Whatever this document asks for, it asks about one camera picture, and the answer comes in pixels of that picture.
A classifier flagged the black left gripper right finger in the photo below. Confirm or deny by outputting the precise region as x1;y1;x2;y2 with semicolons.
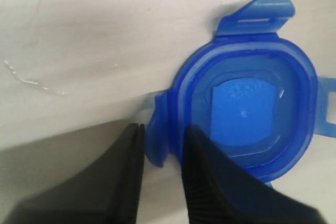
181;125;322;223

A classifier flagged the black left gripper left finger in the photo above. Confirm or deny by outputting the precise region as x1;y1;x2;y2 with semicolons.
10;123;145;223

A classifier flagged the blue plastic container lid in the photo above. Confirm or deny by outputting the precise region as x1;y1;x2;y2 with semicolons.
145;0;335;183

